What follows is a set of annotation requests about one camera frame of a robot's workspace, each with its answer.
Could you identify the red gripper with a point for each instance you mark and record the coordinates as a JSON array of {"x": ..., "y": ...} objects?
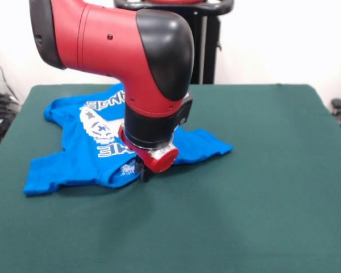
[{"x": 159, "y": 160}]

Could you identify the blue printed t-shirt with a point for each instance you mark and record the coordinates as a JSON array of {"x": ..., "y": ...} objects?
[{"x": 74, "y": 165}]

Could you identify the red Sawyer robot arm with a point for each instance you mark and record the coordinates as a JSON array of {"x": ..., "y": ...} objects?
[{"x": 130, "y": 57}]

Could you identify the dark green table cloth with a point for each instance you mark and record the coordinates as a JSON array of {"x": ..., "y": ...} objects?
[{"x": 187, "y": 227}]

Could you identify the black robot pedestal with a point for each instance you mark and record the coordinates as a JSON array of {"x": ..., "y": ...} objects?
[{"x": 207, "y": 42}]

